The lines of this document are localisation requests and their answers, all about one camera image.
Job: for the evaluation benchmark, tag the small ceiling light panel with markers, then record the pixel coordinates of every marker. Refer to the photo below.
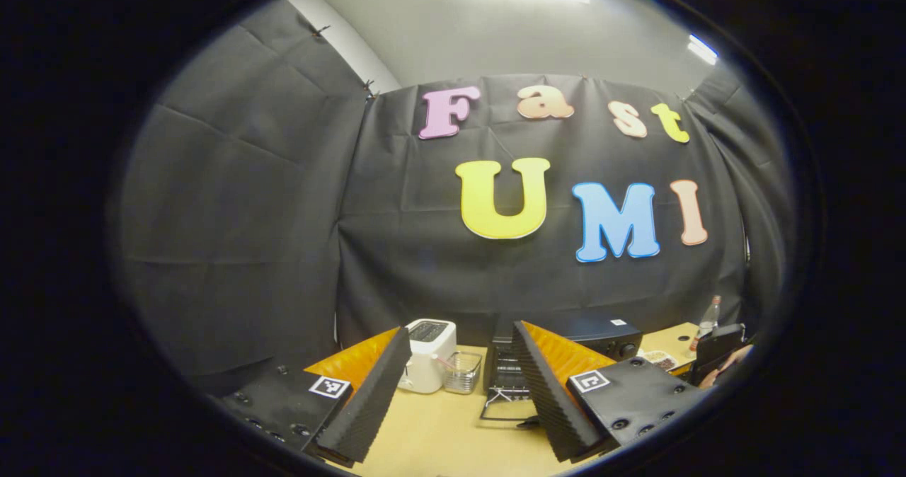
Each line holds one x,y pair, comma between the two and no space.
702,49

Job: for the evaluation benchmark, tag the clear glass container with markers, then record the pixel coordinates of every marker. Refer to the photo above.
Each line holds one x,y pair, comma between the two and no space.
463,378

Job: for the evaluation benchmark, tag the clear plastic water bottle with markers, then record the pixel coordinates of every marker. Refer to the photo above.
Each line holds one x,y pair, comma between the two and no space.
710,318

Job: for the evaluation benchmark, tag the white divided snack plate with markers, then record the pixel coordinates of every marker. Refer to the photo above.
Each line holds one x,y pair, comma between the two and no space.
662,359

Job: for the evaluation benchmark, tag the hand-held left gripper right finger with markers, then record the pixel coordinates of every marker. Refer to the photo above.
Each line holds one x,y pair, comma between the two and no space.
548,399

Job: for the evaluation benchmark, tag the black electric oven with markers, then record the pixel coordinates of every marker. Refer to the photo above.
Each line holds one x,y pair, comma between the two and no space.
601,332

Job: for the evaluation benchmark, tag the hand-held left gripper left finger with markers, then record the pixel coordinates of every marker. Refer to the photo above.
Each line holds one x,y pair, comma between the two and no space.
371,399

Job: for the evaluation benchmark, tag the pink striped straw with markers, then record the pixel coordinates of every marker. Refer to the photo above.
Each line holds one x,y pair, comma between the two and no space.
444,362

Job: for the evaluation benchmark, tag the black backdrop cloth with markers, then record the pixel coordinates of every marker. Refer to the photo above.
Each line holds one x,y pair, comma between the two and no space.
248,215

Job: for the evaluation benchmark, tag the white toaster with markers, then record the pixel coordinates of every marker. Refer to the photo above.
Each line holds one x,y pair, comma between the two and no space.
428,364

